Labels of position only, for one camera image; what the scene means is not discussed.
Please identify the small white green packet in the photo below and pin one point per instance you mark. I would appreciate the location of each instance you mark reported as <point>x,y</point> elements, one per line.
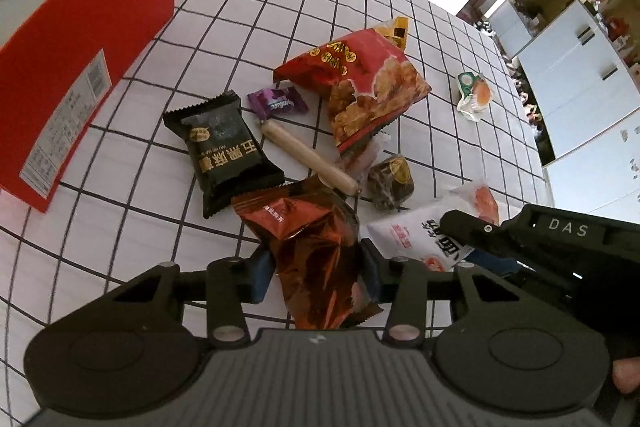
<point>475,94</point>

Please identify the clear wrapped snack stick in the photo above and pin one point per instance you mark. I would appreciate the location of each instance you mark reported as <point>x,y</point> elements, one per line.
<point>362,159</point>

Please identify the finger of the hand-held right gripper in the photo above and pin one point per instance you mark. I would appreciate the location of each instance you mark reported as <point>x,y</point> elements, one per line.
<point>470,227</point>
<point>492,264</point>

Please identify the copper foil snack packet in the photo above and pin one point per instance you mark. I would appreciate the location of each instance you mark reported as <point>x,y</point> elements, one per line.
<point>310,252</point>

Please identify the person's right hand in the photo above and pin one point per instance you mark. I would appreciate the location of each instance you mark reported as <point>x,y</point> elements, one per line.
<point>626,376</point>

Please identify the dark ornament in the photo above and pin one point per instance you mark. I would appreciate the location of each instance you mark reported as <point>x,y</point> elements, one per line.
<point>525,7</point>

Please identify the white wall cabinet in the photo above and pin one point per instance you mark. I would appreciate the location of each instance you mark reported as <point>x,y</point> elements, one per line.
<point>575,57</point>

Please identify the round brown cake packet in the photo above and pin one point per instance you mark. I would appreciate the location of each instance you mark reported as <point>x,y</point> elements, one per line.
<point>392,182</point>

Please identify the large red snack bag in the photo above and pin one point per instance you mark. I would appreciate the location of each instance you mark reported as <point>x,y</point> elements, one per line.
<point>360,77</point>

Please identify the yellow snack packet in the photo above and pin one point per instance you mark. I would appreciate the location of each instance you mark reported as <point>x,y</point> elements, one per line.
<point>395,29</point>

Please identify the purple candy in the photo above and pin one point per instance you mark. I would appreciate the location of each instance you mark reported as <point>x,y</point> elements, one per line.
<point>275,102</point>

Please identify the beige sausage stick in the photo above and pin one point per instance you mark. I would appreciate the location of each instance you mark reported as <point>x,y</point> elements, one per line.
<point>300,152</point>

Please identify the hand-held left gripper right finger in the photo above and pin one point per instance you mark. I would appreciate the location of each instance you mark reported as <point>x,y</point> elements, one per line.
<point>372,276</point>

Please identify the black snack packet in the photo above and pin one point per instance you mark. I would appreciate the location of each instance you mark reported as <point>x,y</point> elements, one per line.
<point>225,152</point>

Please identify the white snack packet red print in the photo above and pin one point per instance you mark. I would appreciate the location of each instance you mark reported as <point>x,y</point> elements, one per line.
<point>415,232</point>

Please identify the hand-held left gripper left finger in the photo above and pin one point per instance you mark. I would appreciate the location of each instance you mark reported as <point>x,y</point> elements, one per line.
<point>262,276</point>

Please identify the red cardboard box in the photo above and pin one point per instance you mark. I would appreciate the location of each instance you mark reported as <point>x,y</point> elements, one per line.
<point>75,82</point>

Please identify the row of shelf items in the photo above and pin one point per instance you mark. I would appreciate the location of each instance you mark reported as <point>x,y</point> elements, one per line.
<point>615,17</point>

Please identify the row of shoes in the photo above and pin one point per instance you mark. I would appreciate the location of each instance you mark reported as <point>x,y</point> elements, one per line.
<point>520,82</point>

